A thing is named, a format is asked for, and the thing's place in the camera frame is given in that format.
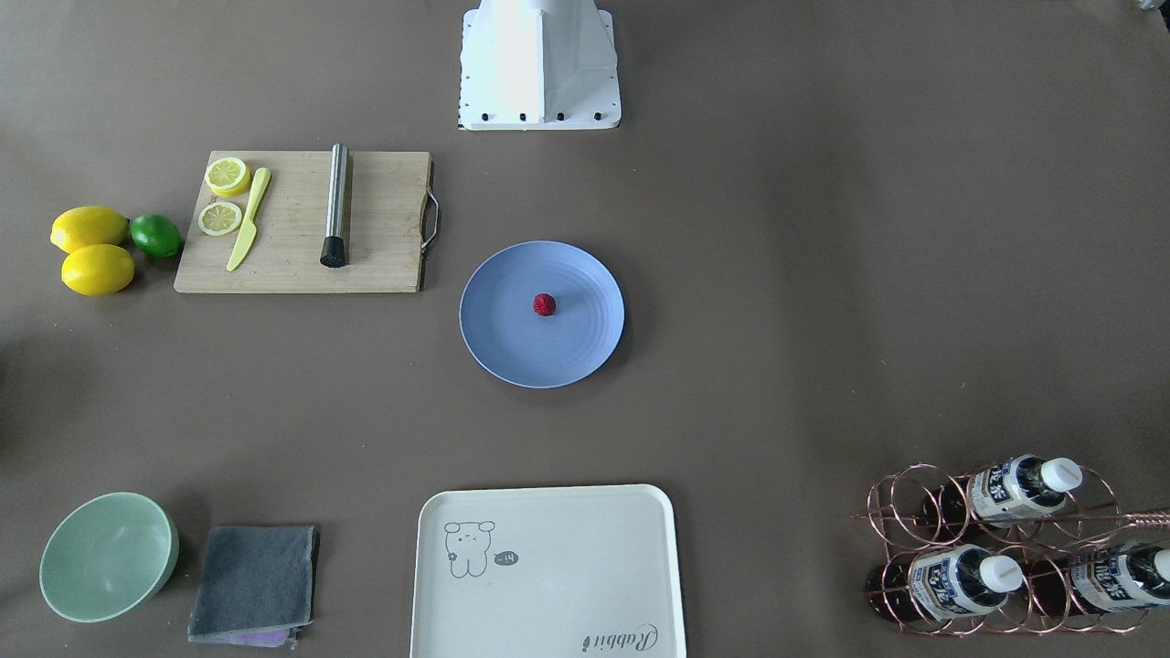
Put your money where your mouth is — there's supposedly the red strawberry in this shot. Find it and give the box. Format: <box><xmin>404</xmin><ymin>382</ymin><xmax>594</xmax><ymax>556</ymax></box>
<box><xmin>532</xmin><ymin>294</ymin><xmax>558</xmax><ymax>317</ymax></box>

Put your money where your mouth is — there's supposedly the blue plate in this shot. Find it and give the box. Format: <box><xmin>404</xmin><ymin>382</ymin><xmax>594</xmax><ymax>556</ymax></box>
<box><xmin>459</xmin><ymin>240</ymin><xmax>625</xmax><ymax>388</ymax></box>

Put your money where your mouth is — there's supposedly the wooden cutting board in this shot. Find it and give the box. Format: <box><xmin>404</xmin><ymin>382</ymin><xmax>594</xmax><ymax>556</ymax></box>
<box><xmin>173</xmin><ymin>150</ymin><xmax>436</xmax><ymax>294</ymax></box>

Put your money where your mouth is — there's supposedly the cream serving tray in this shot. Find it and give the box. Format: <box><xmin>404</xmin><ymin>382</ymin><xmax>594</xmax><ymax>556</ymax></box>
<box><xmin>410</xmin><ymin>484</ymin><xmax>688</xmax><ymax>657</ymax></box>

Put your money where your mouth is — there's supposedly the steel muddler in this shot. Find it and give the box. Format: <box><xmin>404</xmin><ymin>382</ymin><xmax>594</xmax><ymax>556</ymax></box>
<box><xmin>319</xmin><ymin>143</ymin><xmax>351</xmax><ymax>268</ymax></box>

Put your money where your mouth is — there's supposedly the yellow plastic knife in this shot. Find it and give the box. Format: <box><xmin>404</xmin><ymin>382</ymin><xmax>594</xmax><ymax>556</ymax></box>
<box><xmin>226</xmin><ymin>167</ymin><xmax>271</xmax><ymax>270</ymax></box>

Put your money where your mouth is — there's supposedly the lemon slice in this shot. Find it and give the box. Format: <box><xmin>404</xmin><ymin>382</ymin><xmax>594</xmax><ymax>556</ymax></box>
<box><xmin>197</xmin><ymin>201</ymin><xmax>243</xmax><ymax>237</ymax></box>
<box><xmin>204</xmin><ymin>155</ymin><xmax>252</xmax><ymax>198</ymax></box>

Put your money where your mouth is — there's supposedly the grey folded cloth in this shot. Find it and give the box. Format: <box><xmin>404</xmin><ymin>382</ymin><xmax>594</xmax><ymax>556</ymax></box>
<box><xmin>187</xmin><ymin>525</ymin><xmax>319</xmax><ymax>649</ymax></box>

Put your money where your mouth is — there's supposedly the dark drink bottle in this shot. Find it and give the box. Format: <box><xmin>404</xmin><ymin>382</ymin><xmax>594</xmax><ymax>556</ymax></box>
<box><xmin>863</xmin><ymin>543</ymin><xmax>1025</xmax><ymax>625</ymax></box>
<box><xmin>920</xmin><ymin>454</ymin><xmax>1085</xmax><ymax>537</ymax></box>
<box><xmin>1033</xmin><ymin>542</ymin><xmax>1169</xmax><ymax>616</ymax></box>

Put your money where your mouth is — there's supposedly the green lime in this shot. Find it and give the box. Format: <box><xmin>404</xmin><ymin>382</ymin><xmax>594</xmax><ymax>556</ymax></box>
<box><xmin>128</xmin><ymin>214</ymin><xmax>184</xmax><ymax>259</ymax></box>

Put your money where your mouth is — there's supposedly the yellow lemon lower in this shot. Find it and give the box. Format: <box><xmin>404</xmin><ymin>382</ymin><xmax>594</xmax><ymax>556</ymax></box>
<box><xmin>61</xmin><ymin>244</ymin><xmax>135</xmax><ymax>296</ymax></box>

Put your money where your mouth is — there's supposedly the yellow lemon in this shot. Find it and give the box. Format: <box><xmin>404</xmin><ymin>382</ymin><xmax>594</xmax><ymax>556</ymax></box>
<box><xmin>61</xmin><ymin>244</ymin><xmax>135</xmax><ymax>296</ymax></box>
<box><xmin>49</xmin><ymin>206</ymin><xmax>129</xmax><ymax>254</ymax></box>

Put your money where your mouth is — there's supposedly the yellow lemon upper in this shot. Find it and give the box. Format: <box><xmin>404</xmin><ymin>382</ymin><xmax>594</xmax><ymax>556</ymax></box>
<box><xmin>49</xmin><ymin>206</ymin><xmax>129</xmax><ymax>254</ymax></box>

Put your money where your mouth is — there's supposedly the green bowl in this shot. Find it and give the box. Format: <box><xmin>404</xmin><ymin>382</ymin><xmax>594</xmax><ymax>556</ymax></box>
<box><xmin>37</xmin><ymin>492</ymin><xmax>179</xmax><ymax>623</ymax></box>

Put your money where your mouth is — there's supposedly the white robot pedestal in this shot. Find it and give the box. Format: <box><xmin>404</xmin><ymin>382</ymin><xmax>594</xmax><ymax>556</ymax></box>
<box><xmin>457</xmin><ymin>1</ymin><xmax>622</xmax><ymax>131</ymax></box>

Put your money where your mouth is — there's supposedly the copper wire bottle rack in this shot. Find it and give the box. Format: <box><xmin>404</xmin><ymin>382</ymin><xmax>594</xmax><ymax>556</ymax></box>
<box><xmin>862</xmin><ymin>462</ymin><xmax>1166</xmax><ymax>637</ymax></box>

